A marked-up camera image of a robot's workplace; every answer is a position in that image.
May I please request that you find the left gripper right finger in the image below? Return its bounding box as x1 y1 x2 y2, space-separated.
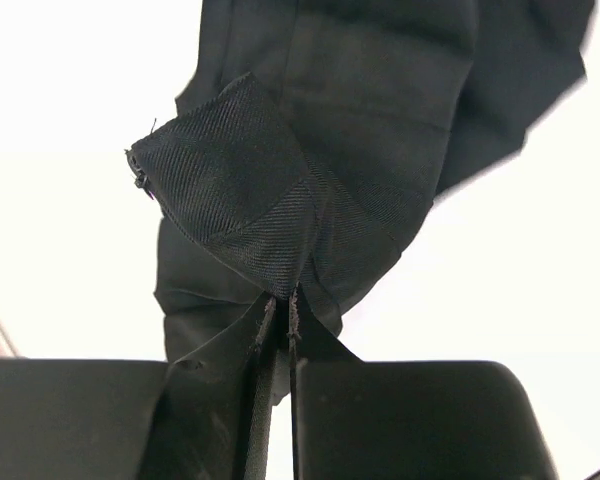
289 289 556 479

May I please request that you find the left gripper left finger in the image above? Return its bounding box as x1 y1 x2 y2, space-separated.
0 296 276 479

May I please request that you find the black pleated skirt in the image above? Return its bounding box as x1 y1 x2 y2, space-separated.
127 1 594 362

